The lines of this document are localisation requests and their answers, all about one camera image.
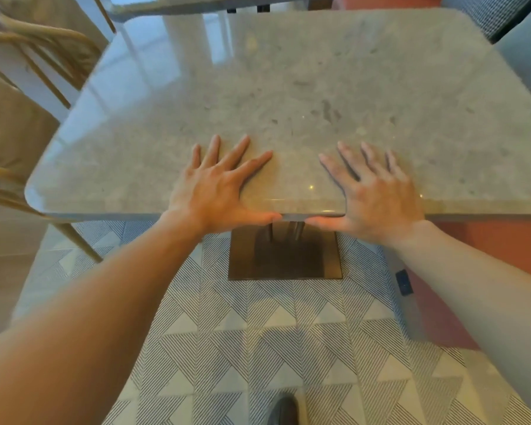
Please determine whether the person's right hand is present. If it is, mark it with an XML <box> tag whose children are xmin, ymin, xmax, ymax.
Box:
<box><xmin>306</xmin><ymin>141</ymin><xmax>427</xmax><ymax>250</ymax></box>

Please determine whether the person's right forearm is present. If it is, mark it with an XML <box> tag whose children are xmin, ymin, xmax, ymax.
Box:
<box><xmin>397</xmin><ymin>220</ymin><xmax>531</xmax><ymax>405</ymax></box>

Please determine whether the checkered grey cushion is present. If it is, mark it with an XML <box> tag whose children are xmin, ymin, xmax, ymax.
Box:
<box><xmin>442</xmin><ymin>0</ymin><xmax>531</xmax><ymax>43</ymax></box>

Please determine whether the red bench base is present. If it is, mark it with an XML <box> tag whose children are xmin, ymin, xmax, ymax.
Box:
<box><xmin>381</xmin><ymin>217</ymin><xmax>531</xmax><ymax>351</ymax></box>

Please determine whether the person's left forearm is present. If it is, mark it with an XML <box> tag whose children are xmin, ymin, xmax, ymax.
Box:
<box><xmin>0</xmin><ymin>210</ymin><xmax>205</xmax><ymax>425</ymax></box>

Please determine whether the small dark label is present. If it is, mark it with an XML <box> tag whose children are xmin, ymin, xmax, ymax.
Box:
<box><xmin>396</xmin><ymin>270</ymin><xmax>413</xmax><ymax>297</ymax></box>

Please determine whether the grey marble table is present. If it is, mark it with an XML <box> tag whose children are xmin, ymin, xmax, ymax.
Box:
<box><xmin>105</xmin><ymin>0</ymin><xmax>311</xmax><ymax>22</ymax></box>

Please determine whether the person's dark shoe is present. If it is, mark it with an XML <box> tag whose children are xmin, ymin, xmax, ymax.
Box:
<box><xmin>268</xmin><ymin>394</ymin><xmax>301</xmax><ymax>425</ymax></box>

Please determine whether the tan wooden frame chair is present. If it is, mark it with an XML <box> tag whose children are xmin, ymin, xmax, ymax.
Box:
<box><xmin>0</xmin><ymin>62</ymin><xmax>104</xmax><ymax>264</ymax></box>
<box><xmin>0</xmin><ymin>0</ymin><xmax>117</xmax><ymax>110</ymax></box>

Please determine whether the person's left hand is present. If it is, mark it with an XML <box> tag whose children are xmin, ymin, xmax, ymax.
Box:
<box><xmin>166</xmin><ymin>135</ymin><xmax>283</xmax><ymax>240</ymax></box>

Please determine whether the brass metal table base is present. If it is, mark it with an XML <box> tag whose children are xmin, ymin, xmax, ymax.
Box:
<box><xmin>227</xmin><ymin>220</ymin><xmax>342</xmax><ymax>281</ymax></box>

